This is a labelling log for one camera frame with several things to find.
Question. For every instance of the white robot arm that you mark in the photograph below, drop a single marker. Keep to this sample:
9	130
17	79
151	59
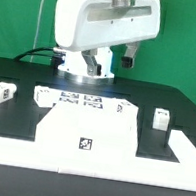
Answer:
75	68

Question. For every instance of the marker sheet on table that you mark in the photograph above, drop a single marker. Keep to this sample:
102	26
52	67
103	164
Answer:
82	99

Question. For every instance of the white square tabletop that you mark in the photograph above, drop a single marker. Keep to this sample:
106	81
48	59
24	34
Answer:
89	128

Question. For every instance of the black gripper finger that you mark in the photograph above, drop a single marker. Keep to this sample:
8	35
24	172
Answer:
93	68
129	56

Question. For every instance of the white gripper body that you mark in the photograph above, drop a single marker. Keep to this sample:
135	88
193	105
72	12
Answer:
88	24

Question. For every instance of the white obstacle fence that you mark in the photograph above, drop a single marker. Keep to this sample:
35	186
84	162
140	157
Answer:
178	175

